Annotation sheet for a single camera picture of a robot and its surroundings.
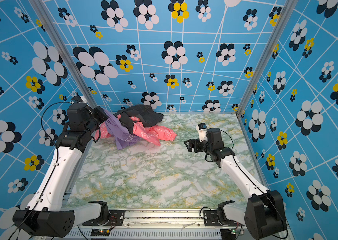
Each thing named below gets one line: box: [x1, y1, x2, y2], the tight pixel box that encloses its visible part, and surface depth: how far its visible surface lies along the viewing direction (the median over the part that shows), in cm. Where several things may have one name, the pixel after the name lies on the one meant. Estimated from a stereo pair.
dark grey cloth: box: [113, 104, 164, 134], surface depth 101 cm
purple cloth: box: [103, 108, 142, 150], surface depth 89 cm
